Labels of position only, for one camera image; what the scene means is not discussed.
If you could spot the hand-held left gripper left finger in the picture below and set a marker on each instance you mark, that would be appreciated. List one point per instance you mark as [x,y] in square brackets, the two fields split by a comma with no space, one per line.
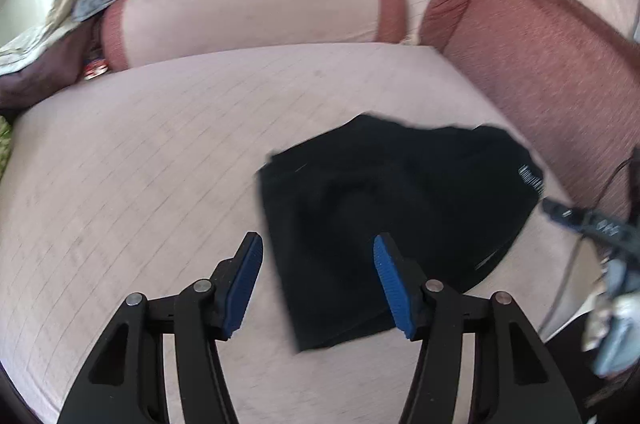
[243,284]

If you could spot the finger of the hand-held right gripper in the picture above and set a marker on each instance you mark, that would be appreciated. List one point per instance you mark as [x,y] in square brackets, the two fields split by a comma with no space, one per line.
[582,219]

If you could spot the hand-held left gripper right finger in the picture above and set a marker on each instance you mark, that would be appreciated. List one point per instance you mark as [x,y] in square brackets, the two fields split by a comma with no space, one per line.
[392,284]

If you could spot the black pants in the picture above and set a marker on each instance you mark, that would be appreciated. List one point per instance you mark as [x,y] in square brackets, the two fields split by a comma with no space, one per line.
[400,224]

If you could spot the pink sofa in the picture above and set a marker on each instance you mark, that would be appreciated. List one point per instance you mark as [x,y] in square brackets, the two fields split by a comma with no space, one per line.
[320,129]

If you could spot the red printed packet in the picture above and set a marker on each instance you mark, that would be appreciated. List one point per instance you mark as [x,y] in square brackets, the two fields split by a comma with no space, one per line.
[96,68]

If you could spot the dark maroon cloth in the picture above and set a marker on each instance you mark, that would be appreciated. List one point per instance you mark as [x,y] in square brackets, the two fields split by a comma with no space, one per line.
[45,69]

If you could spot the floral light cloth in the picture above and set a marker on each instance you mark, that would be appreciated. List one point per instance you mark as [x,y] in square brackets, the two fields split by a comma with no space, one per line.
[37,31]

